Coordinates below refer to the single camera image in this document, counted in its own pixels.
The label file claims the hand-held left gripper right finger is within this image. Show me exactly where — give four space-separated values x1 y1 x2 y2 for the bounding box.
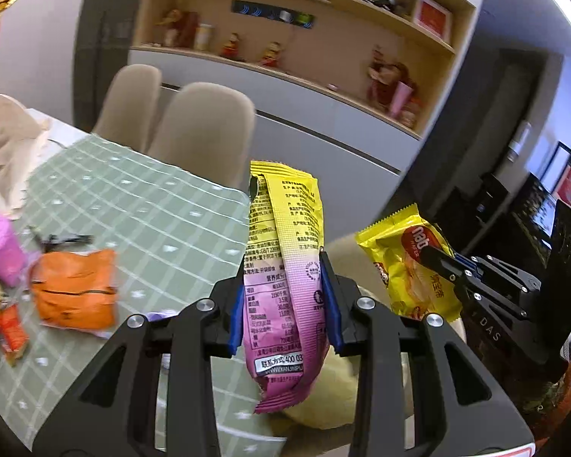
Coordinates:
319 248 536 457

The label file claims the green checked tablecloth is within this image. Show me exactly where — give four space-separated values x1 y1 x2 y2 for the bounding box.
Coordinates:
0 133 286 453

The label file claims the orange snack packet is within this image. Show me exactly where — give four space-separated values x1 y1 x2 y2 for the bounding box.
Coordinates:
29 248 120 331

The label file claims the red framed picture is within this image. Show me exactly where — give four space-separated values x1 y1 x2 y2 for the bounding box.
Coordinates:
412 0 453 39

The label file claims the yellow and pink snack wrapper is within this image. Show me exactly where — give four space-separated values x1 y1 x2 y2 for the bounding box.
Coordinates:
242 161 331 415

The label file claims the yellow wafer packet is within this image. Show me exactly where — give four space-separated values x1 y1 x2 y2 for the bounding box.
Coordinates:
355 203 462 322

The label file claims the white cup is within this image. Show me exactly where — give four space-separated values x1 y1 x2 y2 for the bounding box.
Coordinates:
193 23 215 51

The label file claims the black power strip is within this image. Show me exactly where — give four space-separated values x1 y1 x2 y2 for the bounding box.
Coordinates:
231 0 316 30

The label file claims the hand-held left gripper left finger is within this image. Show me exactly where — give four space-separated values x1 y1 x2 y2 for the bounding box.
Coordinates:
32 273 248 457

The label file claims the brown doll figurine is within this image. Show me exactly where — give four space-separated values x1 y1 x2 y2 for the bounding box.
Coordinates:
155 8 198 48

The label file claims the doll bouquet with pink wrap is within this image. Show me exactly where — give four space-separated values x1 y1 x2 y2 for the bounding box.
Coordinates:
365 45 422 127

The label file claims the small red snack wrapper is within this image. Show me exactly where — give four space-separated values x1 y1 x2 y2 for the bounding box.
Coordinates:
0 304 30 367

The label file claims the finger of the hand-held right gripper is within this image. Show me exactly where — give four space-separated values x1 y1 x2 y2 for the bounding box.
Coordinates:
454 253 543 296
423 246 529 320

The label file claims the pink box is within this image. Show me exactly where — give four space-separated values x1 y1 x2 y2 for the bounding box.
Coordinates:
0 213 28 289

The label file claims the red seated figurine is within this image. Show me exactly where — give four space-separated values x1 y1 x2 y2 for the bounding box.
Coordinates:
219 33 243 61
258 41 282 68

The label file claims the yellow plastic bag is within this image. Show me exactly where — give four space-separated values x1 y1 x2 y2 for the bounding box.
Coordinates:
276 316 469 439

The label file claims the cream cartoon tote bag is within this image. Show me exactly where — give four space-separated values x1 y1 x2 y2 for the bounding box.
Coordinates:
0 94 91 220

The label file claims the grey sideboard cabinet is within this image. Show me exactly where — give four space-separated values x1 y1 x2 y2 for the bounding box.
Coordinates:
124 48 422 267

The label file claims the black hair clip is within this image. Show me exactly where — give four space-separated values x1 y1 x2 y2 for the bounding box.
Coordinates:
31 231 93 253

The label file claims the wooden wall shelf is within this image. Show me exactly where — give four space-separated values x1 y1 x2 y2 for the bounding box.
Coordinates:
131 0 477 141

